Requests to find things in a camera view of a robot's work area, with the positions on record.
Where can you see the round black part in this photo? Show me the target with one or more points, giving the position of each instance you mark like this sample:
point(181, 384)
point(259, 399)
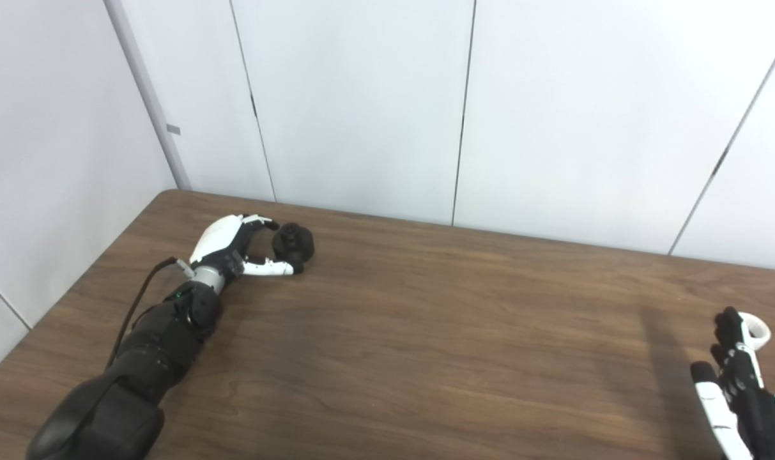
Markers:
point(296, 246)

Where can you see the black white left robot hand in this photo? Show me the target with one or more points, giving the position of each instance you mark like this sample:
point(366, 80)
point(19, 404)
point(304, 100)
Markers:
point(221, 236)

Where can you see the gray wall corner post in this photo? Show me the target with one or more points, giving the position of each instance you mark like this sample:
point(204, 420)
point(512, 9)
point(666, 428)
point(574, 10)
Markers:
point(147, 96)

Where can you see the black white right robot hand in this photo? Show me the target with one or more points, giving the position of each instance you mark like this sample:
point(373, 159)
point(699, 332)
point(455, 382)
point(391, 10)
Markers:
point(758, 415)

